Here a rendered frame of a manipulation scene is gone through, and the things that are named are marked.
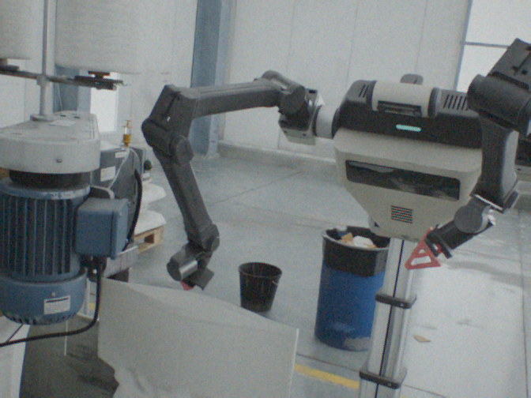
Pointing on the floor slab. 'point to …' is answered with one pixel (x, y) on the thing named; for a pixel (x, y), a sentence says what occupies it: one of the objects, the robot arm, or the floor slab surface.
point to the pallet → (153, 237)
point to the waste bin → (349, 287)
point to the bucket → (258, 285)
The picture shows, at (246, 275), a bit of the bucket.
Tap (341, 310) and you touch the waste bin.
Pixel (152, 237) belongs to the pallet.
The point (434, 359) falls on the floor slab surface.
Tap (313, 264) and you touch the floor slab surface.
